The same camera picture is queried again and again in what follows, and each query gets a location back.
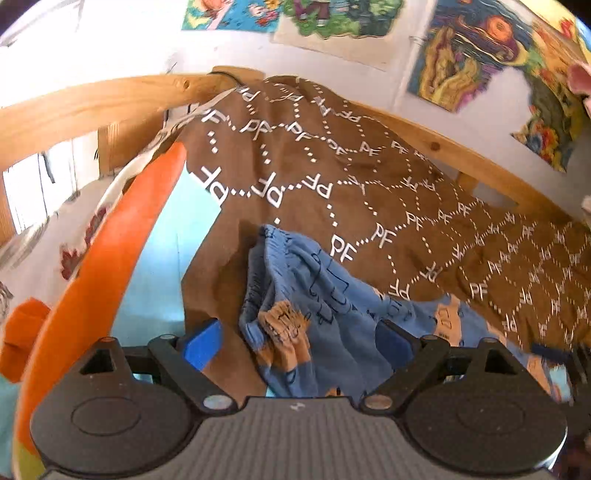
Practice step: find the blue cartoon wall poster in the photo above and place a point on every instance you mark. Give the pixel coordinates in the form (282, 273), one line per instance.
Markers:
(261, 16)

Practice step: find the swirly colourful wall poster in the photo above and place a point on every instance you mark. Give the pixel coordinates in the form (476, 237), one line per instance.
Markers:
(466, 44)

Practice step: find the floral wall poster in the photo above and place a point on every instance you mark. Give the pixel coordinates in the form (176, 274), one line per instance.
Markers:
(557, 115)

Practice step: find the colourful striped bed sheet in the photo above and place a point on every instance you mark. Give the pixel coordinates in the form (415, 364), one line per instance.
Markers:
(128, 285)

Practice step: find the pink hanging garment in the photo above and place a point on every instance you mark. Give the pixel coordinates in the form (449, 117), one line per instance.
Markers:
(579, 82)

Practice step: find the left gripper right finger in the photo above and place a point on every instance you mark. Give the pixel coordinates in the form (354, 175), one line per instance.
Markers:
(431, 375)

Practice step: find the green cartoon wall poster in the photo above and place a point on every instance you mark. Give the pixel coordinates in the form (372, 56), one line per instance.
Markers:
(360, 31)

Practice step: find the wooden bed frame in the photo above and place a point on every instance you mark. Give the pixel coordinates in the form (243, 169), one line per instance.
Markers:
(138, 97)

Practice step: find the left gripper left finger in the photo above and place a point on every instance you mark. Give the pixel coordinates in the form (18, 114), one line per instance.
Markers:
(165, 375)

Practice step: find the blue truck print pants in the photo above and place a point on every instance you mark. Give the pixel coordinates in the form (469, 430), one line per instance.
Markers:
(317, 331)

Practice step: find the brown PF pattern blanket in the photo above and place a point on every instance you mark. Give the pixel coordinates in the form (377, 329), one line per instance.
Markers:
(544, 300)

